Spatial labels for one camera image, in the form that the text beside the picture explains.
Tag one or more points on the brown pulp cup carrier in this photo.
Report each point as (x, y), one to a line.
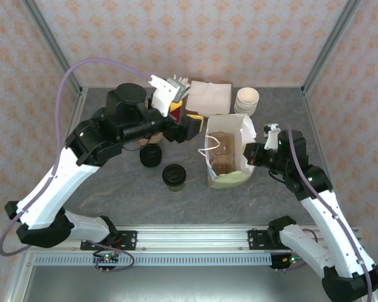
(154, 138)
(222, 154)

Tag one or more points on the paper takeout bag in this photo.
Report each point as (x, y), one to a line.
(230, 181)

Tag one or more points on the black plastic cup lid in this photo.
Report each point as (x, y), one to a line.
(150, 154)
(150, 163)
(174, 174)

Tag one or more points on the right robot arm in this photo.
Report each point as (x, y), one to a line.
(327, 220)

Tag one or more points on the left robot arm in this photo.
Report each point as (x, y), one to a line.
(56, 188)

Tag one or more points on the white napkin stack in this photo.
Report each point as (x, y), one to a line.
(209, 96)

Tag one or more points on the stack of napkins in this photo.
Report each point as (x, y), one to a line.
(198, 79)

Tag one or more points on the small control circuit board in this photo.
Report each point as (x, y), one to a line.
(285, 260)
(107, 259)

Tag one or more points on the grey metal base tray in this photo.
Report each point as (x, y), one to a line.
(192, 286)

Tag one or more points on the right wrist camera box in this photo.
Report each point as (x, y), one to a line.
(272, 138)

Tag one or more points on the aluminium table side rail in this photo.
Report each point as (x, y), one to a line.
(315, 126)
(79, 97)

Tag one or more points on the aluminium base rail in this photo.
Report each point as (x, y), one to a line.
(192, 236)

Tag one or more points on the aluminium frame post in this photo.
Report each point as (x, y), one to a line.
(52, 44)
(331, 44)

